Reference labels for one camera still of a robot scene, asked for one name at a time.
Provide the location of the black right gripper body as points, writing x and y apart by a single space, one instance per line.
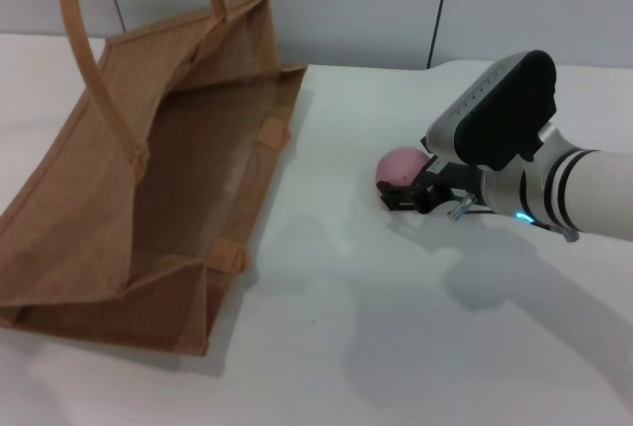
452 181

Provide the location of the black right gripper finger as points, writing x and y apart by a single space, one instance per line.
425 144
400 196

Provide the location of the pink peach with green leaf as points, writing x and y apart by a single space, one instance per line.
398 169

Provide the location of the brown woven handbag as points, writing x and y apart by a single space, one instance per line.
148 208

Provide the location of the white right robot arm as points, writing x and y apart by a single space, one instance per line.
569 194

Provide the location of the silver metal knob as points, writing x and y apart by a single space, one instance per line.
461 207

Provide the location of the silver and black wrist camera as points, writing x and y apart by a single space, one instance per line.
494 110

